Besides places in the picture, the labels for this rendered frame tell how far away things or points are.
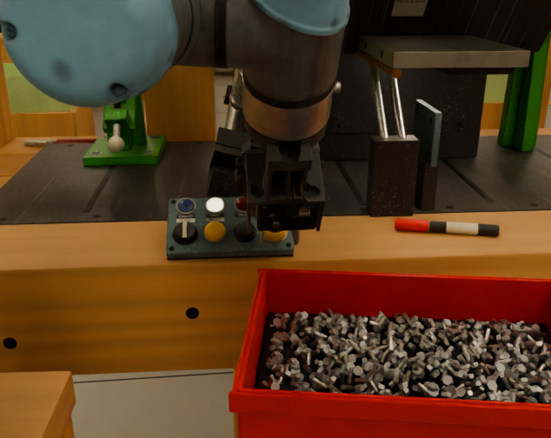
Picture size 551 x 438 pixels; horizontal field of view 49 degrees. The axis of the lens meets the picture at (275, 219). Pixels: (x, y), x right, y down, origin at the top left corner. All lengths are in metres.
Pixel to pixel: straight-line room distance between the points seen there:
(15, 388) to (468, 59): 0.59
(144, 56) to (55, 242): 0.54
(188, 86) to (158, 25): 0.97
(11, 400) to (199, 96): 0.80
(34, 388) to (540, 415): 0.44
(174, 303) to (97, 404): 1.28
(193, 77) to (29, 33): 0.97
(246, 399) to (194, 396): 1.50
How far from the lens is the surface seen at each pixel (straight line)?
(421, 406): 0.48
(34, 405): 0.62
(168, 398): 1.98
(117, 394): 2.03
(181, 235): 0.71
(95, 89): 0.30
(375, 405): 0.48
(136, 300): 0.75
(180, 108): 1.28
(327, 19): 0.43
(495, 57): 0.77
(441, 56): 0.74
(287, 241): 0.72
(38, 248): 0.80
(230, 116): 0.96
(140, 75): 0.30
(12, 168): 1.23
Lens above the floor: 1.21
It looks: 22 degrees down
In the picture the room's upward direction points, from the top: straight up
